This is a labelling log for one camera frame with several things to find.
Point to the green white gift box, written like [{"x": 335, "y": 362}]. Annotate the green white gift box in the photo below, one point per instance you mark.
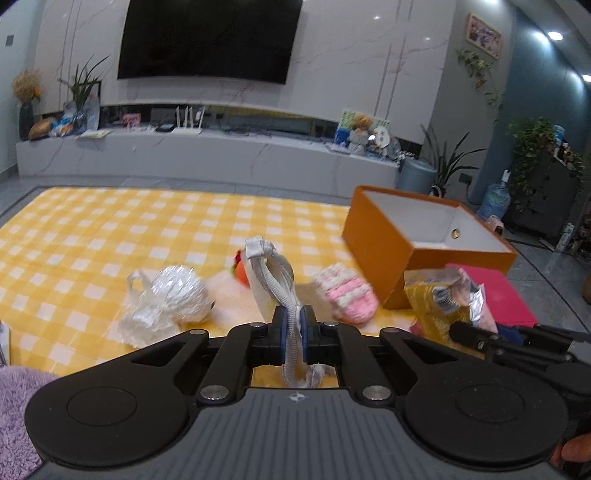
[{"x": 344, "y": 122}]

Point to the framed wall picture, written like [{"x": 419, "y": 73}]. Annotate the framed wall picture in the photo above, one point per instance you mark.
[{"x": 482, "y": 36}]

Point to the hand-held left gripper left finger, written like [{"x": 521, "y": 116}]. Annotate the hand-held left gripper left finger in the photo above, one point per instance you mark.
[{"x": 278, "y": 339}]

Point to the yellow snack packet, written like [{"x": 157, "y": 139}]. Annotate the yellow snack packet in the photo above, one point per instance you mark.
[{"x": 427, "y": 309}]

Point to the white plastic bag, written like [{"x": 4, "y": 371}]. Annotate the white plastic bag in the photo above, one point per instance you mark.
[{"x": 161, "y": 300}]

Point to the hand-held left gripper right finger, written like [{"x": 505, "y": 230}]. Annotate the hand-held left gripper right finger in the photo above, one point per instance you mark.
[{"x": 305, "y": 339}]

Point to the dark grey cabinet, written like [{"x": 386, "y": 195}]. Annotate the dark grey cabinet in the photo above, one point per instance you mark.
[{"x": 549, "y": 194}]

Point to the orange knitted toy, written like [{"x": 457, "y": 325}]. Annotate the orange knitted toy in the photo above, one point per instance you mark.
[{"x": 240, "y": 273}]

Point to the person's right hand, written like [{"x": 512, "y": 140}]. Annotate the person's right hand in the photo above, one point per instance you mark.
[{"x": 575, "y": 450}]

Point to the dark vase with dried flowers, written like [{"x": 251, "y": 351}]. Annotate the dark vase with dried flowers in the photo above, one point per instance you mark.
[{"x": 26, "y": 120}]

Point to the brown teddy bear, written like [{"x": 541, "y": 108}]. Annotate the brown teddy bear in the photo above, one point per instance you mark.
[{"x": 361, "y": 123}]

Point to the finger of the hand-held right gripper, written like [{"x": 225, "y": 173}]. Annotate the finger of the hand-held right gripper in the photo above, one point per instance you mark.
[
  {"x": 549, "y": 338},
  {"x": 475, "y": 339}
]

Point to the leafy plant on cabinet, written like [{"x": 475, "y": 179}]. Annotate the leafy plant on cabinet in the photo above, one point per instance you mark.
[{"x": 531, "y": 143}]

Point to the white router with antennas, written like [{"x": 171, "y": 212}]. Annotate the white router with antennas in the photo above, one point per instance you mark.
[{"x": 187, "y": 130}]

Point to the white round plush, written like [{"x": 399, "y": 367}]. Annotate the white round plush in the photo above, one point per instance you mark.
[{"x": 381, "y": 136}]

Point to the pink white knitted sock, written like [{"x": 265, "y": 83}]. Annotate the pink white knitted sock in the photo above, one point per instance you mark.
[{"x": 351, "y": 295}]

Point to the black wall television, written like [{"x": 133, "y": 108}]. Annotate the black wall television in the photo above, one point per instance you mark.
[{"x": 207, "y": 37}]

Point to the blue water jug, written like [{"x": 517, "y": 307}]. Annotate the blue water jug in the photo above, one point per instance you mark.
[{"x": 494, "y": 198}]

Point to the green plant in glass vase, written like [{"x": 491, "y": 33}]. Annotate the green plant in glass vase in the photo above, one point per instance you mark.
[{"x": 83, "y": 92}]

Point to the white carton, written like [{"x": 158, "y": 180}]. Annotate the white carton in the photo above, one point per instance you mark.
[{"x": 565, "y": 237}]

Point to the white marble television bench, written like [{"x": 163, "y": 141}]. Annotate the white marble television bench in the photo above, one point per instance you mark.
[{"x": 184, "y": 157}]

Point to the hanging vine plant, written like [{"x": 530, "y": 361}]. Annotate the hanging vine plant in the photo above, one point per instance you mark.
[{"x": 478, "y": 69}]

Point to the small toys on cabinet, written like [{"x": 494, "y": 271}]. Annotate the small toys on cabinet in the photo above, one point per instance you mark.
[{"x": 565, "y": 150}]

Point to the potted long-leaf plant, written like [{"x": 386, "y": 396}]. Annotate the potted long-leaf plant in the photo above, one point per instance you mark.
[{"x": 445, "y": 161}]

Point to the orange cardboard box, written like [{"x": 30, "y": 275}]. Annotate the orange cardboard box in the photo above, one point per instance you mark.
[{"x": 383, "y": 249}]

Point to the grey trash bin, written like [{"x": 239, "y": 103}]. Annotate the grey trash bin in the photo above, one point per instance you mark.
[{"x": 415, "y": 175}]

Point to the blue white snack bag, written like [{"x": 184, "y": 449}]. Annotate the blue white snack bag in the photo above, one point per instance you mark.
[{"x": 64, "y": 122}]

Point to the brown snack bag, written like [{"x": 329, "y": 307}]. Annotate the brown snack bag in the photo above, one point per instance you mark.
[{"x": 41, "y": 129}]

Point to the pink box lid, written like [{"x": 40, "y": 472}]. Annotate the pink box lid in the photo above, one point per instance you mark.
[{"x": 508, "y": 295}]

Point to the purple fluffy rug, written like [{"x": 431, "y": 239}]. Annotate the purple fluffy rug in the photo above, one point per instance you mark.
[{"x": 16, "y": 415}]

